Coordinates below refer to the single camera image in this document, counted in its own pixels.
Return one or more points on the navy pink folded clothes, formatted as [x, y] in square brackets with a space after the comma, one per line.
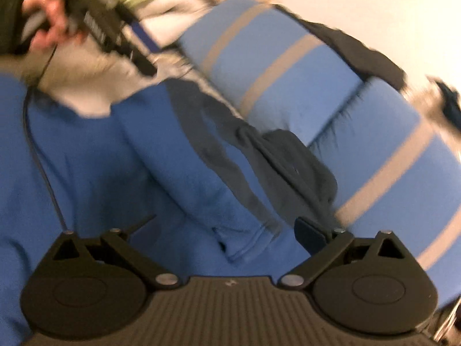
[451, 106]

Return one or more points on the person left hand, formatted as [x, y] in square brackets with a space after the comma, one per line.
[55, 29]

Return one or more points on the blue striped pillow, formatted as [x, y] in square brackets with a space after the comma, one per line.
[395, 173]
[269, 67]

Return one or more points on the grey quilted bedspread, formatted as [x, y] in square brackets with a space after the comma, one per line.
[88, 81]

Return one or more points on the silver patterned cushion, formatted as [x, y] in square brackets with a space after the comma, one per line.
[427, 95]

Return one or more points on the blue navy fleece jacket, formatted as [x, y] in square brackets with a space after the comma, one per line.
[225, 196]

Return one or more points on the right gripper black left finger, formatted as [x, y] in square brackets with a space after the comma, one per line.
[119, 251]

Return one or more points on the right blue striped pillow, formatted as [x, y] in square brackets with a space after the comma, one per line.
[395, 173]

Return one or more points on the left blue striped pillow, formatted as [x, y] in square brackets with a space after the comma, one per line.
[269, 67]

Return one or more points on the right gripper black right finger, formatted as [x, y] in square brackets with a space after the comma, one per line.
[325, 247]

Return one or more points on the black garment behind pillows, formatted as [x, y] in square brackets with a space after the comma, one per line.
[364, 61]

